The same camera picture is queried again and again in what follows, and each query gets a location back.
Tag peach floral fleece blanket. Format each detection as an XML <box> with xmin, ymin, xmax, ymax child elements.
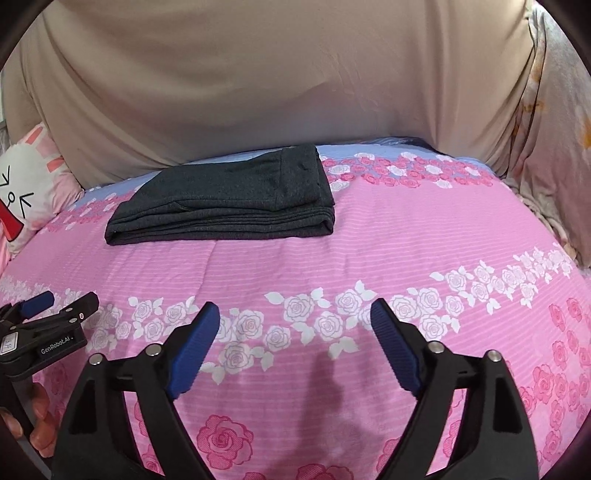
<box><xmin>505</xmin><ymin>0</ymin><xmax>591</xmax><ymax>269</ymax></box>

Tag dark grey pants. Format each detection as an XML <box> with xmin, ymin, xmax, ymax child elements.
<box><xmin>105</xmin><ymin>144</ymin><xmax>336</xmax><ymax>246</ymax></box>

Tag person's left hand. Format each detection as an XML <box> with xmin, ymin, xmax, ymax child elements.
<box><xmin>0</xmin><ymin>383</ymin><xmax>62</xmax><ymax>459</ymax></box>

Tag pink rose-print bedsheet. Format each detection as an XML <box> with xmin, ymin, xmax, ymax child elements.
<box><xmin>0</xmin><ymin>136</ymin><xmax>591</xmax><ymax>480</ymax></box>

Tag beige fabric headboard cover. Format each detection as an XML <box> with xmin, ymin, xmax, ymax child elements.
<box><xmin>2</xmin><ymin>0</ymin><xmax>542</xmax><ymax>191</ymax></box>

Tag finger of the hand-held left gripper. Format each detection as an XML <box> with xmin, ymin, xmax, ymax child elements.
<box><xmin>50</xmin><ymin>292</ymin><xmax>100</xmax><ymax>329</ymax></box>
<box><xmin>0</xmin><ymin>291</ymin><xmax>55</xmax><ymax>324</ymax></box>

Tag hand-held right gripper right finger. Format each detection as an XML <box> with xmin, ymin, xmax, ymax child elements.
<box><xmin>370</xmin><ymin>298</ymin><xmax>541</xmax><ymax>480</ymax></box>

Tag white cartoon print pillow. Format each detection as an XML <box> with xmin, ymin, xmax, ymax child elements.
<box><xmin>0</xmin><ymin>122</ymin><xmax>85</xmax><ymax>257</ymax></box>

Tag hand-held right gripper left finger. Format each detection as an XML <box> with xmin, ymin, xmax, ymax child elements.
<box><xmin>51</xmin><ymin>302</ymin><xmax>221</xmax><ymax>480</ymax></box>

